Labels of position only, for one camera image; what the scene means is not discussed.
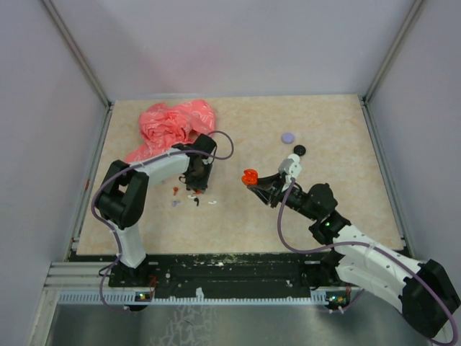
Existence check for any white slotted cable duct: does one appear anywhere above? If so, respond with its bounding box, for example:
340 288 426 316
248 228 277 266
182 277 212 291
57 288 346 307

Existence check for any orange charging case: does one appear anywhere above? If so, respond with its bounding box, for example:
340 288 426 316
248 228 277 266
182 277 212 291
241 169 259 186

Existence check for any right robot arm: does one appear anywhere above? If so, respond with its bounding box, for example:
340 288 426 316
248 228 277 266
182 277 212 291
241 169 460 345

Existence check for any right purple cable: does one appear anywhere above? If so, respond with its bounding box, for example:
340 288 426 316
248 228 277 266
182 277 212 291
277 176 461 345

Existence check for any crumpled pink cloth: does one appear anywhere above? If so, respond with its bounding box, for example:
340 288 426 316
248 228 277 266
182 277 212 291
125 99 216 163

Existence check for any purple cable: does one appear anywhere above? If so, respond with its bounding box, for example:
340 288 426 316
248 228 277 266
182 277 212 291
277 176 461 345
90 131 235 313

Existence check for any white round charging case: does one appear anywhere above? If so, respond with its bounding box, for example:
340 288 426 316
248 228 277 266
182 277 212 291
287 154 300 162

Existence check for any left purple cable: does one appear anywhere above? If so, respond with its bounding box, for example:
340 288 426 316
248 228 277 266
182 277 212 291
90 131 235 313

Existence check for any purple round charging case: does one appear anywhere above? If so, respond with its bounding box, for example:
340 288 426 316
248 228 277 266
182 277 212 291
281 132 295 144

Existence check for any black round charging case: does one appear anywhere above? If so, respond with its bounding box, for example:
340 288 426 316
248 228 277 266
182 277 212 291
293 144 307 156

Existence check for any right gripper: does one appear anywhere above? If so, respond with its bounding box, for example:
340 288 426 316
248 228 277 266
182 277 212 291
249 172 319 221

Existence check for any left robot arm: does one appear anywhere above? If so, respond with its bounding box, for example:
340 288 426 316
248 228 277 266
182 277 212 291
91 134 217 286

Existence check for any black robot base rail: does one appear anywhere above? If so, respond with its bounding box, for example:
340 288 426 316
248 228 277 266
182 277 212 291
109 252 346 299

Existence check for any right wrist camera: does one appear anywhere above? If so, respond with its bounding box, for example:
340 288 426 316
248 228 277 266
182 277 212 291
278 158 302 184

